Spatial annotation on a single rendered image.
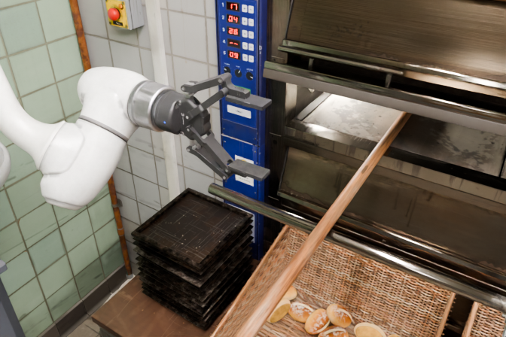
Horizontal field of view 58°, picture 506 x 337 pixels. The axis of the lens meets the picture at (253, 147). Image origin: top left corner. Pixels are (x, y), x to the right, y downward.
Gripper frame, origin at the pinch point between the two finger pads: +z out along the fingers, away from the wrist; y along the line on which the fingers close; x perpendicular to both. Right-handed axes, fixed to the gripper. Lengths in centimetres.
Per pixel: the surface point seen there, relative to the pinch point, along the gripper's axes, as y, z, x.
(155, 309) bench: 91, -50, -13
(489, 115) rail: 5, 30, -41
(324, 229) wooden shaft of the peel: 28.1, 6.9, -15.4
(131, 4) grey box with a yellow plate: -1, -79, -50
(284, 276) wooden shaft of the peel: 28.0, 6.1, 1.0
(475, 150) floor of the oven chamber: 31, 29, -71
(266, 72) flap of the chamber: 7.3, -22.6, -40.4
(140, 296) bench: 91, -58, -14
